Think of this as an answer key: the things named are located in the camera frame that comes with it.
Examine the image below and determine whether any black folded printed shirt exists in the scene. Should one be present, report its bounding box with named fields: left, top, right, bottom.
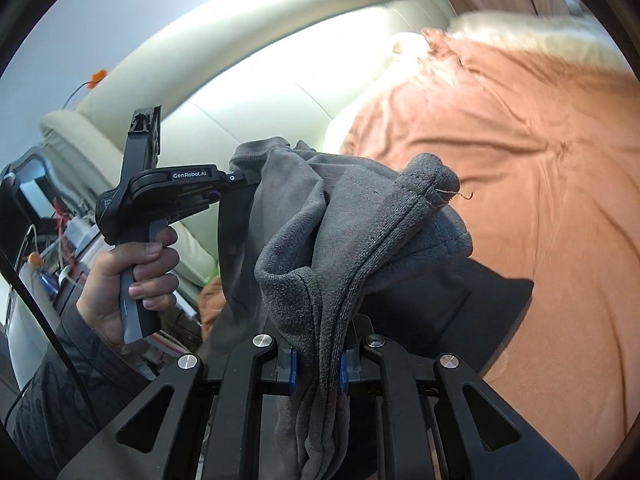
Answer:
left=350, top=260, right=535, bottom=376

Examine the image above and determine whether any grey t-shirt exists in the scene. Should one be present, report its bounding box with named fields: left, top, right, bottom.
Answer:
left=220, top=137, right=473, bottom=480

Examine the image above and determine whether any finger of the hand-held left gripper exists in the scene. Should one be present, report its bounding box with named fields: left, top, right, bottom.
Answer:
left=210, top=171, right=262, bottom=202

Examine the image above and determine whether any person's left forearm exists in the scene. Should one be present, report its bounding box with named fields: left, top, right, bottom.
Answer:
left=10, top=305, right=166, bottom=471

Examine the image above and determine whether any cream padded headboard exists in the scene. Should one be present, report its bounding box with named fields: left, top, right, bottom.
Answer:
left=40, top=0, right=451, bottom=291

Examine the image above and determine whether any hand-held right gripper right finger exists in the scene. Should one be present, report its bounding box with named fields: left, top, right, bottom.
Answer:
left=337, top=334, right=581, bottom=480

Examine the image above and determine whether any black hanging cable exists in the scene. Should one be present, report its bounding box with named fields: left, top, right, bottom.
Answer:
left=0, top=250, right=103, bottom=428

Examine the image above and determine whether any person's left hand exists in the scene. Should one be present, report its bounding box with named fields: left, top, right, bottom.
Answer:
left=76, top=225, right=181, bottom=346

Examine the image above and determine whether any orange blanket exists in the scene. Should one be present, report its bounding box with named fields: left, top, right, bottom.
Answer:
left=197, top=27, right=640, bottom=466

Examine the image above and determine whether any cream duvet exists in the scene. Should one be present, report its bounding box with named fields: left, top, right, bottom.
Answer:
left=390, top=10, right=631, bottom=76

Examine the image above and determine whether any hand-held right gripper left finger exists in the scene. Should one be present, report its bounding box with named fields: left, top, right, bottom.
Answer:
left=57, top=332, right=301, bottom=480

